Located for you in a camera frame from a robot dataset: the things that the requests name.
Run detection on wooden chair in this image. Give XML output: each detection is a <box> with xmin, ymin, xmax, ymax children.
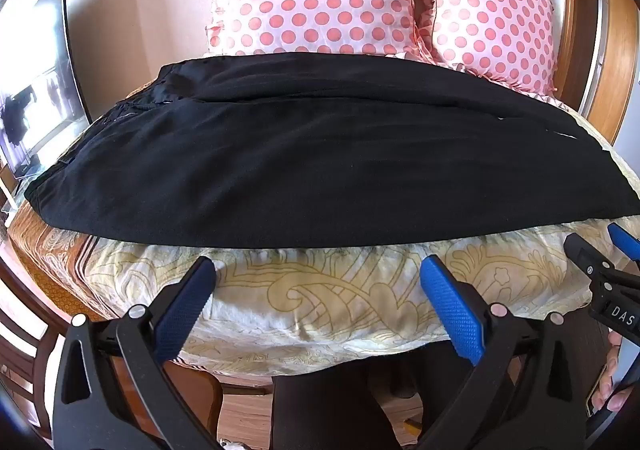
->
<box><xmin>0</xmin><ymin>255</ymin><xmax>71</xmax><ymax>431</ymax></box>

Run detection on black pants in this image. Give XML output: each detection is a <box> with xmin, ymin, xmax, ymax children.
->
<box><xmin>25</xmin><ymin>55</ymin><xmax>640</xmax><ymax>248</ymax></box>

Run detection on wooden door frame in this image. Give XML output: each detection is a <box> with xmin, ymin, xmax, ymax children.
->
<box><xmin>557</xmin><ymin>0</ymin><xmax>640</xmax><ymax>151</ymax></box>

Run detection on person's black trouser legs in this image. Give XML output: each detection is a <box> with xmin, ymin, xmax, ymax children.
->
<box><xmin>272</xmin><ymin>325</ymin><xmax>608</xmax><ymax>450</ymax></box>

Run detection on person's right hand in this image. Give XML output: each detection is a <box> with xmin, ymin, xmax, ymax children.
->
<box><xmin>591</xmin><ymin>330</ymin><xmax>640</xmax><ymax>418</ymax></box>

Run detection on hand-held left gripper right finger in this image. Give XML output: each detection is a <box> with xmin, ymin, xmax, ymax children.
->
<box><xmin>419</xmin><ymin>255</ymin><xmax>608</xmax><ymax>450</ymax></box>

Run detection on flat screen television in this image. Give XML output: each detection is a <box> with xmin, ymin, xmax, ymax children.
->
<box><xmin>0</xmin><ymin>0</ymin><xmax>93</xmax><ymax>181</ymax></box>

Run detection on yellow patterned bedspread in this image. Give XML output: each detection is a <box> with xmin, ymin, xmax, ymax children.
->
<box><xmin>7</xmin><ymin>75</ymin><xmax>640</xmax><ymax>378</ymax></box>

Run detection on wooden bed frame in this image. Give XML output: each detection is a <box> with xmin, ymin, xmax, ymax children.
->
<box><xmin>107</xmin><ymin>355</ymin><xmax>273</xmax><ymax>450</ymax></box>

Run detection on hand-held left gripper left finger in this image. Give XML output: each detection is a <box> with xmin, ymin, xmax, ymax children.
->
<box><xmin>52</xmin><ymin>256</ymin><xmax>226</xmax><ymax>450</ymax></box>

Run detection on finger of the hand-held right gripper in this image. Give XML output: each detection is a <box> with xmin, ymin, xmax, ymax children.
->
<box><xmin>606</xmin><ymin>223</ymin><xmax>640</xmax><ymax>263</ymax></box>
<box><xmin>563</xmin><ymin>232</ymin><xmax>640</xmax><ymax>283</ymax></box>

